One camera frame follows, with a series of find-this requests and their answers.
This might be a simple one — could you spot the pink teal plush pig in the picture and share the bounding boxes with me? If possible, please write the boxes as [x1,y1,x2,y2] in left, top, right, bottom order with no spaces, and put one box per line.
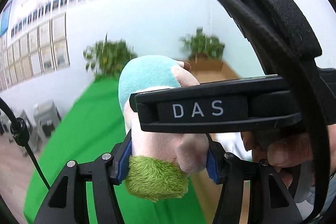
[118,55,209,202]

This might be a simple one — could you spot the person's right hand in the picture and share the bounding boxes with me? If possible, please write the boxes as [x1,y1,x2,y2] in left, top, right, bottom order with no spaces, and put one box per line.
[240,123,336,189]

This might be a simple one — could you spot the green table cloth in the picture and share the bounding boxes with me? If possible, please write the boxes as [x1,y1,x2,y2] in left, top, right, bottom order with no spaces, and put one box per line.
[39,79,206,223]

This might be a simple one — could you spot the grey plastic stool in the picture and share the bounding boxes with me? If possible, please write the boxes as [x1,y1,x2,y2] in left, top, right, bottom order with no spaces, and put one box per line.
[33,100,62,142]

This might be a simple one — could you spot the brown cardboard box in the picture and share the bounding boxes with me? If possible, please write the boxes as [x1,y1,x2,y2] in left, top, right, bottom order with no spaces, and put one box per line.
[189,60,240,83]

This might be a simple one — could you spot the left potted plant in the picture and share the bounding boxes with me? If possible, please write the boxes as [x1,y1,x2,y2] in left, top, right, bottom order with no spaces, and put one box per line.
[83,36,138,81]

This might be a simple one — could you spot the potted plant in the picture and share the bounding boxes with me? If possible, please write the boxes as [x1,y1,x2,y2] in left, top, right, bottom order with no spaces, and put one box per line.
[179,27,225,62]
[83,36,138,81]

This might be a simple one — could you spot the right potted plant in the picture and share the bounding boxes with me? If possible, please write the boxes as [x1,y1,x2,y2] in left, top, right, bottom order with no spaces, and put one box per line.
[179,27,225,62]

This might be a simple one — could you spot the black cable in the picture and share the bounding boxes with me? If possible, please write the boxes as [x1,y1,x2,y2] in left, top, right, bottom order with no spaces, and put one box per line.
[0,97,51,191]

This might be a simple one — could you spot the framed certificates wall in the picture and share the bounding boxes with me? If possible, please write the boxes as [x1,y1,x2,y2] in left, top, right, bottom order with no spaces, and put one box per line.
[1,0,87,90]

